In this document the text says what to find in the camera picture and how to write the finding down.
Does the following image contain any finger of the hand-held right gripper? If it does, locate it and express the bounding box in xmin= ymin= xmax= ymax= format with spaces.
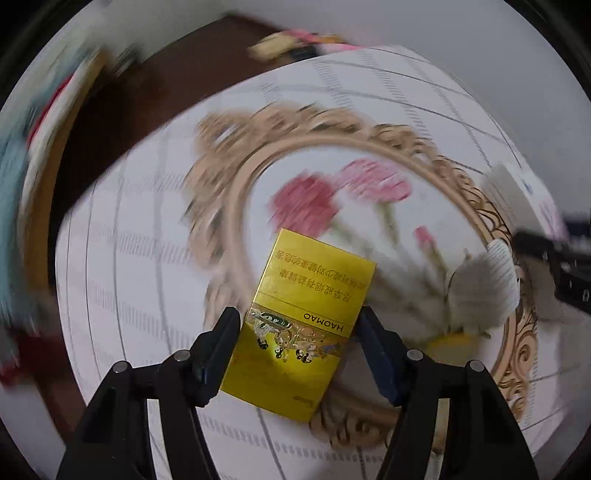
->
xmin=560 ymin=209 xmax=591 ymax=240
xmin=514 ymin=229 xmax=591 ymax=315

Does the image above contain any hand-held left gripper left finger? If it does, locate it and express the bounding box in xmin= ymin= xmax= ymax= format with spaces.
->
xmin=54 ymin=306 xmax=242 ymax=480

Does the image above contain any light blue duvet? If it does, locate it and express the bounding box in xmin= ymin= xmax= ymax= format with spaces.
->
xmin=0 ymin=69 xmax=37 ymax=325

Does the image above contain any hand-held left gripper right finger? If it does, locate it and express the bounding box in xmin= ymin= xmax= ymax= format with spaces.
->
xmin=357 ymin=306 xmax=542 ymax=480

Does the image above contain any pink plush toy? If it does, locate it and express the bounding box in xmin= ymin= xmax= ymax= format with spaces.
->
xmin=281 ymin=28 xmax=366 ymax=52

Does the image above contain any floral tablecloth with gold ring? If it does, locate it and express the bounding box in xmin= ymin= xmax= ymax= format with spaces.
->
xmin=54 ymin=43 xmax=570 ymax=480

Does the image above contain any beige crumpled paper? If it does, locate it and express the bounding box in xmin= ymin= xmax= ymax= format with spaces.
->
xmin=447 ymin=258 xmax=519 ymax=334

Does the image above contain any white pink box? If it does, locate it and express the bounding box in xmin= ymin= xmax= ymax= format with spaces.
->
xmin=482 ymin=163 xmax=570 ymax=241

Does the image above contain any yellow cigarette box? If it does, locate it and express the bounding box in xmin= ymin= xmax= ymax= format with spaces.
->
xmin=221 ymin=228 xmax=378 ymax=424

